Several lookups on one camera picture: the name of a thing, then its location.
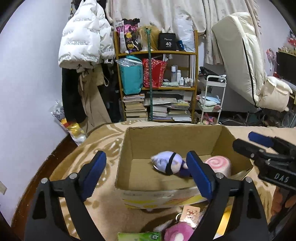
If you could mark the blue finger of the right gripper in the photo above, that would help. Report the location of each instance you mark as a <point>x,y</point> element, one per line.
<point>261,139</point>
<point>246,149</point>

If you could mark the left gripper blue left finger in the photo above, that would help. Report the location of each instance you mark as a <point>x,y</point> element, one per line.
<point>90,174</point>

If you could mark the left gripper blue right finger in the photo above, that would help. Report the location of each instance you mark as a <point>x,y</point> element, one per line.
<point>202,174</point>

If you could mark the pink swirl plush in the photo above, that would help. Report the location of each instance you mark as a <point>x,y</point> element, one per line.
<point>220,164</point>

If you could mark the purple-haired plush doll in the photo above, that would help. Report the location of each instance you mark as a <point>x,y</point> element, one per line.
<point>170,163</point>

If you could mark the yellow plush toy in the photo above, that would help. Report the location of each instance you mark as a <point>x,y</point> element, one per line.
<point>224,222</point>

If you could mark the pink bear plush keychain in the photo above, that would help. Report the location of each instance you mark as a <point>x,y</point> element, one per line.
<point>176,226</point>

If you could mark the green tissue pack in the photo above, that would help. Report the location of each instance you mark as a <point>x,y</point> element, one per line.
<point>146,236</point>

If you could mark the person's hand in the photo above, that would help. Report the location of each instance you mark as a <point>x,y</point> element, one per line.
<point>278,202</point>

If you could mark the plastic bag of toys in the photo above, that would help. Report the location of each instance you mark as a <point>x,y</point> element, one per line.
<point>74,130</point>

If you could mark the open cardboard box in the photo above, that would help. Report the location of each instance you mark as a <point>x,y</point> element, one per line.
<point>153,172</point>

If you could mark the white rolling cart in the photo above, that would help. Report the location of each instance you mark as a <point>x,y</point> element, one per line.
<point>210,104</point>

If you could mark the green pole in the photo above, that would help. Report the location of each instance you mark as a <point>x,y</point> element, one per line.
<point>148,32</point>

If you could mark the stack of books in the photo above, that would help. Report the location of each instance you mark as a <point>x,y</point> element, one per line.
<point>134,106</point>

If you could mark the beige hanging trousers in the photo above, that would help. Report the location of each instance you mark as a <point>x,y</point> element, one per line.
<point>92,102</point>

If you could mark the wooden shelf unit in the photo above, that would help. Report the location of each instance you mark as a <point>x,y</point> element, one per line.
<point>192,68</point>

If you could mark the cream folded mattress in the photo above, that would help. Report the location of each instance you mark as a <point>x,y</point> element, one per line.
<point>241,53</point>

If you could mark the red patterned bag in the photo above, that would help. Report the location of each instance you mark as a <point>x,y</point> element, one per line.
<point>158,71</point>

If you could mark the teal bag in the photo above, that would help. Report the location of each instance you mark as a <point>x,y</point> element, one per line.
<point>131,73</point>

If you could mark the black box marked 40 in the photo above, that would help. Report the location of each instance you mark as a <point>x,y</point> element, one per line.
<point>167,42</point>

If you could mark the white puffer jacket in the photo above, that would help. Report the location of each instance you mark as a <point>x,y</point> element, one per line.
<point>86,39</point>

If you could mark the floral curtain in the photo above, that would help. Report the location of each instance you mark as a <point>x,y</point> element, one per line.
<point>204,15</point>

